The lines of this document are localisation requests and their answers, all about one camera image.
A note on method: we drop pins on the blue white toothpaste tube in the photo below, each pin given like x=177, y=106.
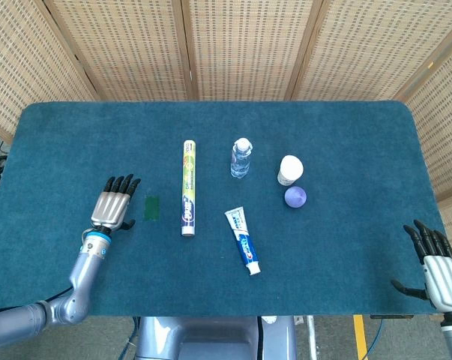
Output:
x=242, y=242

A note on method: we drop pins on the grey robot torso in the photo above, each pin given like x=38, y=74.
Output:
x=214, y=337

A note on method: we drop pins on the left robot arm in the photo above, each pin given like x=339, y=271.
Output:
x=60, y=285

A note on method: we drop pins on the small green card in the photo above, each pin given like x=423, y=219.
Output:
x=152, y=208

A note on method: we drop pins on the white pill bottle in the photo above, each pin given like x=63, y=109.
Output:
x=290, y=170

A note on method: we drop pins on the blue table cloth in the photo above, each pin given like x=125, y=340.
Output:
x=225, y=150

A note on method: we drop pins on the woven bamboo folding screen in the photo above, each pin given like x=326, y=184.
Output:
x=244, y=48

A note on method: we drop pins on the purple ball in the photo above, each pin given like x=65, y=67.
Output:
x=295, y=197

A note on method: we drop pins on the clear water bottle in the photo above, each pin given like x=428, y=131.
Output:
x=240, y=159

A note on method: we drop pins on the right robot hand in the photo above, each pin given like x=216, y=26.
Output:
x=441, y=277

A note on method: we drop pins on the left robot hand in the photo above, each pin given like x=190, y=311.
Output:
x=109, y=208

